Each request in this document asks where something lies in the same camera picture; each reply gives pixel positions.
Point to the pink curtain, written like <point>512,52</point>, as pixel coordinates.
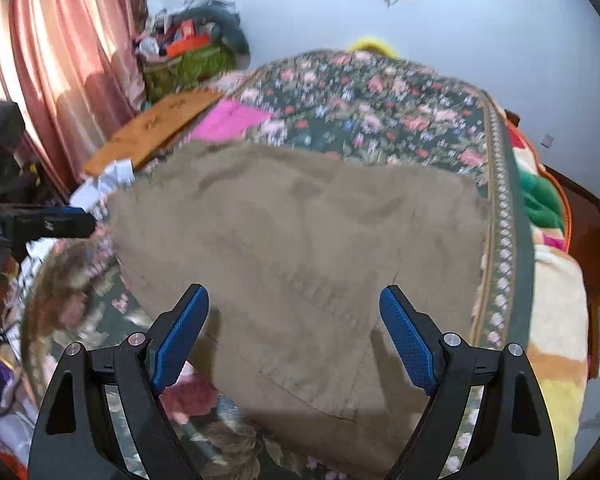
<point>55,50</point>

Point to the grey neck pillow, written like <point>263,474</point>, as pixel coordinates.
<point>232,30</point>

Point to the pile of grey clothes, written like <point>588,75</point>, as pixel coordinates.
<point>172,20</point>

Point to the wooden lap desk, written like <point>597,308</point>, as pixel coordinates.
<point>155,125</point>

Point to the pink cloth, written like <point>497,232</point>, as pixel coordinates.
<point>227,120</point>

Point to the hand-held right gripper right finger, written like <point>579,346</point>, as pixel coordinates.
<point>410,340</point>

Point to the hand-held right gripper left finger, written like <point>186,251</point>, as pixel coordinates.
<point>180,335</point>

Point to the khaki pants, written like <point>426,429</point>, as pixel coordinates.
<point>290,240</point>

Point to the white wall socket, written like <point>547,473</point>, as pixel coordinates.
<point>547,140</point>

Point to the green patterned bag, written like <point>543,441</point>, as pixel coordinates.
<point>190,72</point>

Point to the floral blanket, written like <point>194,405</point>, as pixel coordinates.
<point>360,100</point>

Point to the yellow foam tube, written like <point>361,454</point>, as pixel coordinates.
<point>375,45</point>

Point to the colourful fleece blanket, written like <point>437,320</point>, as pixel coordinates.
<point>555,300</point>

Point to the pile of white papers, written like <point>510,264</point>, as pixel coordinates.
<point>107,180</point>

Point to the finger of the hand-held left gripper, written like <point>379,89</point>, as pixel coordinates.
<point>60,225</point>

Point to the orange box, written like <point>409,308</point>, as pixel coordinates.
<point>187,46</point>

